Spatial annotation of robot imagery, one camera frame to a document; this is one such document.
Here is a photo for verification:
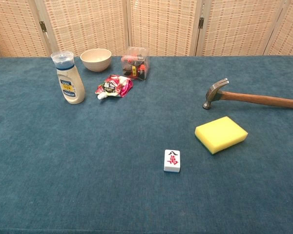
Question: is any blue table cloth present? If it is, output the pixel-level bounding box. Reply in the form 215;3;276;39
0;55;293;234

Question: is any yellow sponge with green base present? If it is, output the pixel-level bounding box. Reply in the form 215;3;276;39
194;116;249;155

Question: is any clear plastic box of clips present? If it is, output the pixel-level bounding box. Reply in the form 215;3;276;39
121;46;150;82

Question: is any red pink spout pouch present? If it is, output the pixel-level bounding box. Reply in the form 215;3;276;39
95;74;134;100

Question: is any white mahjong tile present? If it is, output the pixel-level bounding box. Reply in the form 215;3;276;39
163;149;181;173

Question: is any wooden handled claw hammer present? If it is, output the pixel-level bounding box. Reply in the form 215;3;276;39
202;78;293;110

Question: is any cream squeeze bottle blue label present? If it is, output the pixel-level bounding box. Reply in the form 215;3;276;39
50;51;86;105

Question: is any beige bowl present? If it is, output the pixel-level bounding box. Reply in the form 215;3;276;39
80;48;112;73

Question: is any woven bamboo folding screen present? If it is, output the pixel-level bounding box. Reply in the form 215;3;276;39
0;0;293;61

